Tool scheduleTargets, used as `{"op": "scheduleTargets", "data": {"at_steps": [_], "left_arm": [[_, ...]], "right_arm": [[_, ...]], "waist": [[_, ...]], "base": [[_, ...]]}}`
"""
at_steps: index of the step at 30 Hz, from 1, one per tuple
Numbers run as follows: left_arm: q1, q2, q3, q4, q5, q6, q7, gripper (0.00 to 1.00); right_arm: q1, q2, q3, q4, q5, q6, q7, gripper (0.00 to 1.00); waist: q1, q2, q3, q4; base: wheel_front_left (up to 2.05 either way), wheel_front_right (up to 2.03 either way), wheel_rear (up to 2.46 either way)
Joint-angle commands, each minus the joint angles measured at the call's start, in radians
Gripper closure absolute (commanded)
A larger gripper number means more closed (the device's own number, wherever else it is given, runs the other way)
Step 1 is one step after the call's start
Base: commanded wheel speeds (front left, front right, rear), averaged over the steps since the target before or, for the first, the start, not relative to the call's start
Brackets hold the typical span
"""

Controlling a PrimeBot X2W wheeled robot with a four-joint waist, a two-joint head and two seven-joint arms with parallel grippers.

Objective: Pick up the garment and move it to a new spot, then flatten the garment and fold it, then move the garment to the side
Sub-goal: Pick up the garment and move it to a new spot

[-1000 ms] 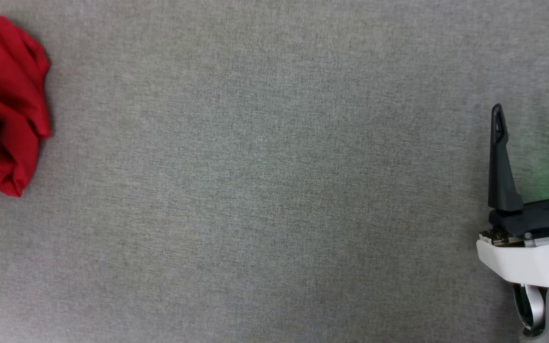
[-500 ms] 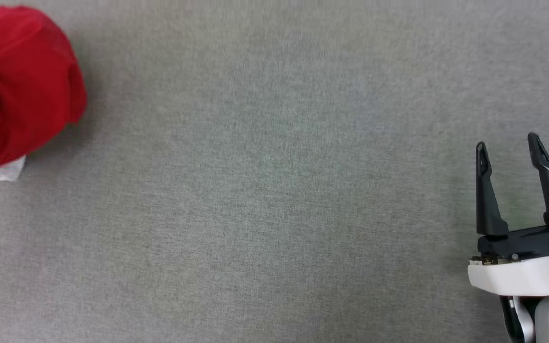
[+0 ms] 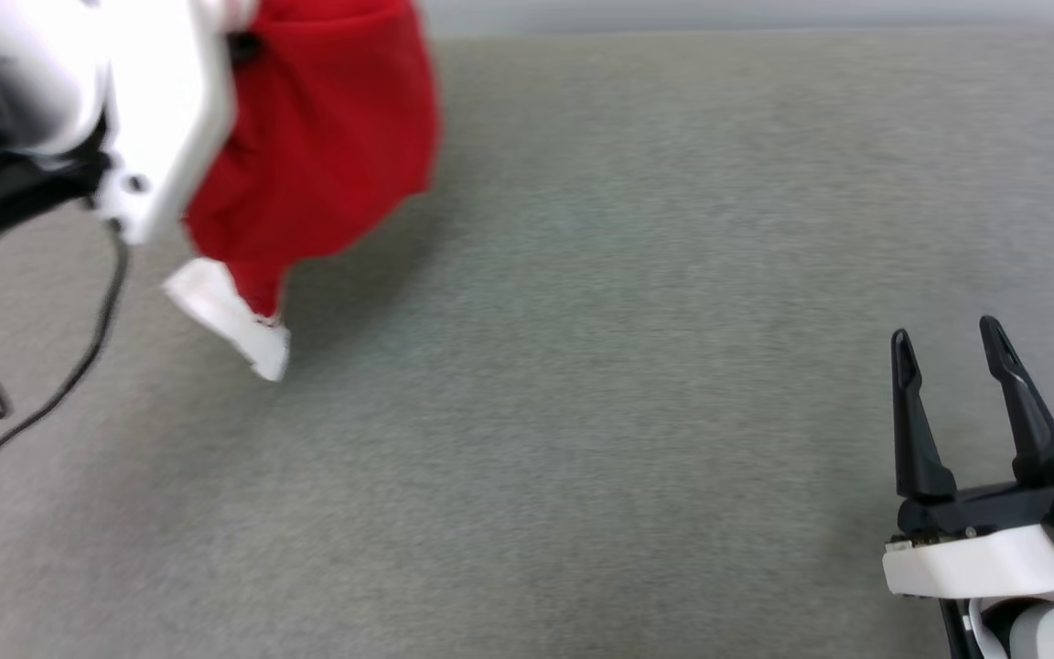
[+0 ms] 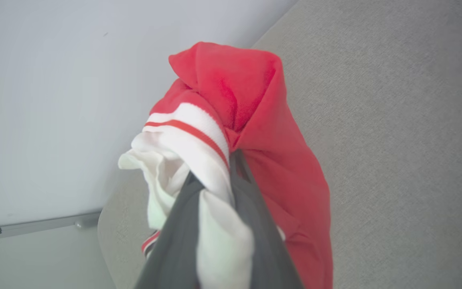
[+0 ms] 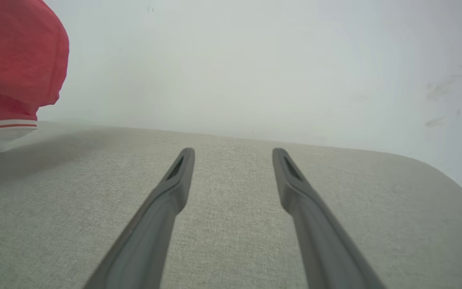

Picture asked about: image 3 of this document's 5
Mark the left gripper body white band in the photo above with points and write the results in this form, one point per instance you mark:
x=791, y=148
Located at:
x=170, y=91

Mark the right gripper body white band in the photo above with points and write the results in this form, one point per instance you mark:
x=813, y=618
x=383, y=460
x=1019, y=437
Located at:
x=975, y=558

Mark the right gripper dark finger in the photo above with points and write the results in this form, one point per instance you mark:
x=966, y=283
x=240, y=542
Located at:
x=1035, y=439
x=919, y=439

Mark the red and white jersey shirt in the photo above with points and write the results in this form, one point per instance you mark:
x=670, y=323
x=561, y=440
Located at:
x=326, y=137

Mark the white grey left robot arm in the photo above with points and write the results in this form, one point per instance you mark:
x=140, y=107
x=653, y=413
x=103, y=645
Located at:
x=15, y=55

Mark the grey fabric sofa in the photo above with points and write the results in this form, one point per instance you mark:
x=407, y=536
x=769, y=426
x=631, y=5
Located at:
x=582, y=366

